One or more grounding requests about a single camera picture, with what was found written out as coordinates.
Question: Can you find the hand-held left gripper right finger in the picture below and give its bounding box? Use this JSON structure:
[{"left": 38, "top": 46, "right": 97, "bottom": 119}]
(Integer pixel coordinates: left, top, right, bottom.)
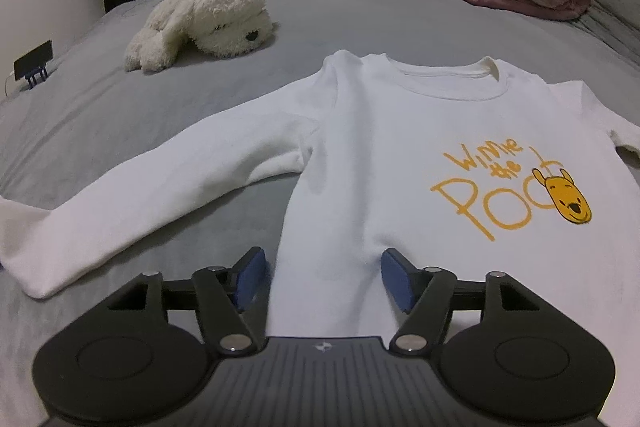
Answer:
[{"left": 381, "top": 249, "right": 540, "bottom": 355}]

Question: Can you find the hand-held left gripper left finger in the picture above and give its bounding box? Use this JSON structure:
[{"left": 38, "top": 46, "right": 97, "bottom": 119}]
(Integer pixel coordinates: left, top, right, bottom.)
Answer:
[{"left": 107, "top": 247, "right": 266, "bottom": 356}]

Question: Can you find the white printed sweatshirt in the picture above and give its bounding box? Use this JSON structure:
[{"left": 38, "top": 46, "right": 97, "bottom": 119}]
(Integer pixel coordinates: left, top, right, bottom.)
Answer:
[{"left": 0, "top": 49, "right": 640, "bottom": 427}]

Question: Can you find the grey bed blanket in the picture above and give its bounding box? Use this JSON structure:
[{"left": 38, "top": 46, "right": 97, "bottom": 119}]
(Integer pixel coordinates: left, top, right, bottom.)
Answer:
[{"left": 0, "top": 0, "right": 640, "bottom": 427}]

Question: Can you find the white plush dog toy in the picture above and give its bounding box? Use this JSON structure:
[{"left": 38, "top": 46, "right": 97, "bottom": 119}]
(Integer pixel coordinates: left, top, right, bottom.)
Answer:
[{"left": 123, "top": 0, "right": 276, "bottom": 74}]

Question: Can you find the blue phone stand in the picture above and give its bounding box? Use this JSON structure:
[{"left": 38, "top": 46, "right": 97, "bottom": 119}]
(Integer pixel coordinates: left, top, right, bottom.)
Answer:
[{"left": 25, "top": 66, "right": 49, "bottom": 89}]

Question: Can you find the black smartphone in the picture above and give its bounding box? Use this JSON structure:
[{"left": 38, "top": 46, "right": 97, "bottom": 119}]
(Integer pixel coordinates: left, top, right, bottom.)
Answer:
[{"left": 13, "top": 39, "right": 54, "bottom": 81}]

